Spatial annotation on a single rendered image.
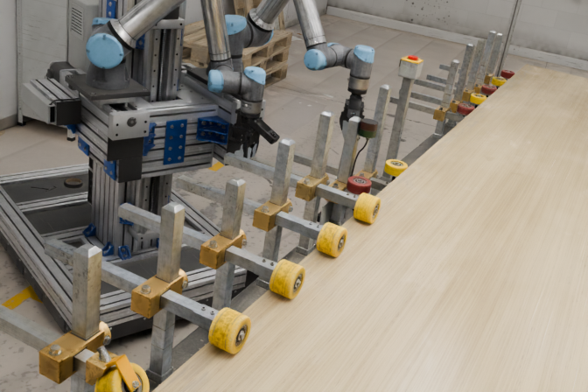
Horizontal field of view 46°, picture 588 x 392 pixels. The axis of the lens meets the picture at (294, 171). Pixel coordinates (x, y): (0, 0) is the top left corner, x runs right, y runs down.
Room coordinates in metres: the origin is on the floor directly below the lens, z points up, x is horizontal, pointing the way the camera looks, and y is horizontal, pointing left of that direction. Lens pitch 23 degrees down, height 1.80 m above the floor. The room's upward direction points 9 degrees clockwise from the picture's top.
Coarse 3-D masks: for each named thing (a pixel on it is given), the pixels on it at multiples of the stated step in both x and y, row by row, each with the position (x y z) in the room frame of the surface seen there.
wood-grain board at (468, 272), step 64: (512, 128) 3.02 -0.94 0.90; (576, 128) 3.18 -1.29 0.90; (384, 192) 2.07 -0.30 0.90; (448, 192) 2.16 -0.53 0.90; (512, 192) 2.25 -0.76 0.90; (576, 192) 2.34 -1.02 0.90; (320, 256) 1.59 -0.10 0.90; (384, 256) 1.65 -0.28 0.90; (448, 256) 1.70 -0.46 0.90; (512, 256) 1.76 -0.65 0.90; (576, 256) 1.83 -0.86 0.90; (256, 320) 1.27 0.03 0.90; (320, 320) 1.31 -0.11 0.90; (384, 320) 1.35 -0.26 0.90; (448, 320) 1.39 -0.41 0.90; (512, 320) 1.43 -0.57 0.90; (576, 320) 1.48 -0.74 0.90; (192, 384) 1.04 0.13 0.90; (256, 384) 1.07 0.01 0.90; (320, 384) 1.09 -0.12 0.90; (384, 384) 1.12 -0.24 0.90; (448, 384) 1.15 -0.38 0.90; (512, 384) 1.19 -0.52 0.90; (576, 384) 1.22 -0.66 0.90
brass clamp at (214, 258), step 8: (240, 232) 1.53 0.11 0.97; (208, 240) 1.46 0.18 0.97; (216, 240) 1.47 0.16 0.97; (224, 240) 1.48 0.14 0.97; (232, 240) 1.48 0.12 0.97; (240, 240) 1.51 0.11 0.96; (200, 248) 1.44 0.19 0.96; (208, 248) 1.43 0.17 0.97; (216, 248) 1.43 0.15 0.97; (224, 248) 1.44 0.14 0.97; (200, 256) 1.43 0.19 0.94; (208, 256) 1.43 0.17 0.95; (216, 256) 1.42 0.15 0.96; (224, 256) 1.45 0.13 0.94; (208, 264) 1.43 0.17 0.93; (216, 264) 1.42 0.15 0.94
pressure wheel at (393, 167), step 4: (388, 160) 2.36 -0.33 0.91; (392, 160) 2.36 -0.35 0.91; (396, 160) 2.37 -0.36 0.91; (388, 164) 2.31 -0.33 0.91; (392, 164) 2.32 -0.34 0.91; (396, 164) 2.33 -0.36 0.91; (400, 164) 2.34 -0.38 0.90; (404, 164) 2.34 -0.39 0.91; (384, 168) 2.34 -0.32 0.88; (388, 168) 2.31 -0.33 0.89; (392, 168) 2.30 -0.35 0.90; (396, 168) 2.30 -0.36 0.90; (400, 168) 2.30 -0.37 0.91; (404, 168) 2.31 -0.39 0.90; (388, 172) 2.31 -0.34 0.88; (392, 172) 2.30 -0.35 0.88; (396, 172) 2.30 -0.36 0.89; (400, 172) 2.30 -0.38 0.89; (392, 176) 2.34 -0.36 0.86; (396, 176) 2.30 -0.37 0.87; (392, 180) 2.33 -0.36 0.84
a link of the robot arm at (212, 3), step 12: (204, 0) 2.37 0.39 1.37; (216, 0) 2.37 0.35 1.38; (204, 12) 2.37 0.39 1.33; (216, 12) 2.37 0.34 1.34; (216, 24) 2.37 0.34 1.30; (216, 36) 2.37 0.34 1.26; (216, 48) 2.37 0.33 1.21; (228, 48) 2.40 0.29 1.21; (216, 60) 2.37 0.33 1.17; (228, 60) 2.39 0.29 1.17
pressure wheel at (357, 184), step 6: (348, 180) 2.12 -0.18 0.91; (354, 180) 2.13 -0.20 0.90; (360, 180) 2.12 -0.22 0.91; (366, 180) 2.14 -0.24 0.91; (348, 186) 2.11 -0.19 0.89; (354, 186) 2.09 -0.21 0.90; (360, 186) 2.09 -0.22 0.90; (366, 186) 2.09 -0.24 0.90; (354, 192) 2.09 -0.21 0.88; (360, 192) 2.09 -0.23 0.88; (366, 192) 2.10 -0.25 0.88
